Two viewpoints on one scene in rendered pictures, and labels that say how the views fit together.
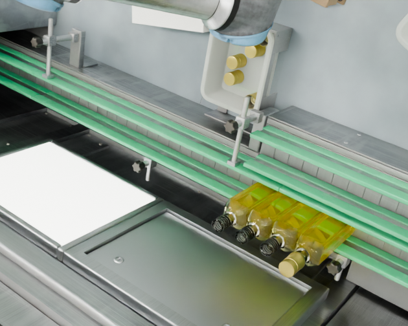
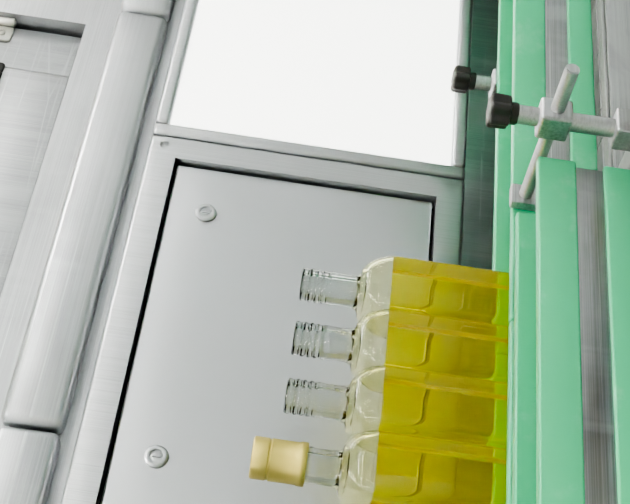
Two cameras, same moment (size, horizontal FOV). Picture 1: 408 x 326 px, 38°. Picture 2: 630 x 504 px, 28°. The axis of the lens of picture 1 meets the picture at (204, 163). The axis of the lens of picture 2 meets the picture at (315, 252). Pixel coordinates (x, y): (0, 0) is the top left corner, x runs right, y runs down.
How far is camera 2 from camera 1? 94 cm
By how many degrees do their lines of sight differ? 50
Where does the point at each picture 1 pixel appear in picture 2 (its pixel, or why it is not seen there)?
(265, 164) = not seen: hidden behind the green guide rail
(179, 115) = (609, 24)
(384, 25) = not seen: outside the picture
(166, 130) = (533, 40)
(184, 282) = (230, 335)
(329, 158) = (598, 343)
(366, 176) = (577, 448)
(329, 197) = not seen: hidden behind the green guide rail
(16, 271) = (79, 114)
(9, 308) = (9, 158)
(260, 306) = (268, 487)
